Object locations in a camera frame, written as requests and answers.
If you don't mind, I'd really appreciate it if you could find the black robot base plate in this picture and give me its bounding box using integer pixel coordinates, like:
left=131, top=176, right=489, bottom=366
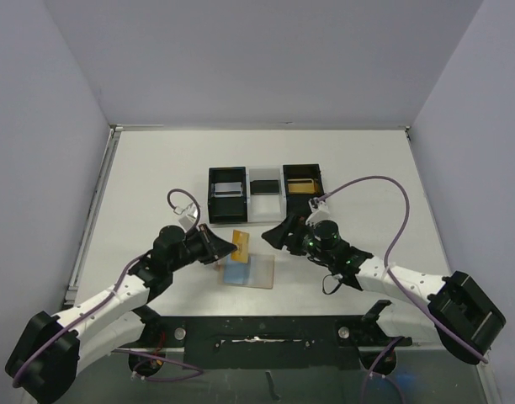
left=129, top=315, right=393, bottom=369

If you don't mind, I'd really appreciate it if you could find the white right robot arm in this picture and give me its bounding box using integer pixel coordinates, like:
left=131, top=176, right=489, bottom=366
left=262, top=215, right=506, bottom=364

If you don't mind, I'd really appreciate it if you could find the black tray compartment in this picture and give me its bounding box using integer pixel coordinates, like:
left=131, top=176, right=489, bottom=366
left=207, top=167, right=247, bottom=225
left=282, top=164, right=324, bottom=218

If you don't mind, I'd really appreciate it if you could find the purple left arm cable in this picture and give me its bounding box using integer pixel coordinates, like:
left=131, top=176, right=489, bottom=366
left=12, top=189, right=206, bottom=388

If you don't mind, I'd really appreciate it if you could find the black right tray compartment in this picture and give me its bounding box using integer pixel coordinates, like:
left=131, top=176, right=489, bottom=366
left=282, top=164, right=324, bottom=218

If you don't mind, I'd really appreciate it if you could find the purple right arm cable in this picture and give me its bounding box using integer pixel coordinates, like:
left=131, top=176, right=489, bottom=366
left=316, top=175, right=490, bottom=404

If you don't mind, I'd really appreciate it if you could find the black card in tray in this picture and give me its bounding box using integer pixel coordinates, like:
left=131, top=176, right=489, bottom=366
left=250, top=179, right=280, bottom=195

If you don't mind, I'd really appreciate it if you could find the aluminium table edge rail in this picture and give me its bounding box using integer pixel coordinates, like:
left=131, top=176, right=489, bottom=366
left=62, top=125, right=122, bottom=307

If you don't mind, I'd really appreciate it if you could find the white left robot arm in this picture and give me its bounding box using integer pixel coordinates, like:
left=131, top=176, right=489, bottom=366
left=5, top=225, right=236, bottom=403

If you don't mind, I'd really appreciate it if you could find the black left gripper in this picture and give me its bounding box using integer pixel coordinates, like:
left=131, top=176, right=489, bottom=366
left=169, top=223, right=236, bottom=272

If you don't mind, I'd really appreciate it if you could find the silver card in tray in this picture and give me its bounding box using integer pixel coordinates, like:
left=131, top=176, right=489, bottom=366
left=213, top=182, right=244, bottom=199

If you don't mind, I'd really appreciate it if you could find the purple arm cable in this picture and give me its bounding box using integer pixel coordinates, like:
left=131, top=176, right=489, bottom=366
left=12, top=189, right=206, bottom=388
left=316, top=175, right=490, bottom=404

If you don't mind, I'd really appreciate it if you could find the white middle tray compartment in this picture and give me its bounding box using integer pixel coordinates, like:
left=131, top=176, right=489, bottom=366
left=246, top=166, right=286, bottom=224

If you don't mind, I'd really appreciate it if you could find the black left tray compartment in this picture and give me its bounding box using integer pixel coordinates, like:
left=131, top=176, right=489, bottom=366
left=207, top=167, right=247, bottom=225

